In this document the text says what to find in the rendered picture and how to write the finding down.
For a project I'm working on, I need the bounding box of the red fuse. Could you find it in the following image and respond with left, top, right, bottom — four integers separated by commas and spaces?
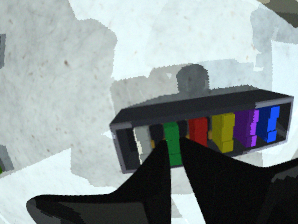
189, 117, 209, 148

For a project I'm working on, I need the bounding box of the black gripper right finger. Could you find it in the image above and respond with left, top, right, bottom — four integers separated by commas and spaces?
180, 136, 298, 224

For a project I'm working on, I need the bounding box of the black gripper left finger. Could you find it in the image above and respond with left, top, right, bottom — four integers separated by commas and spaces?
27, 139, 172, 224

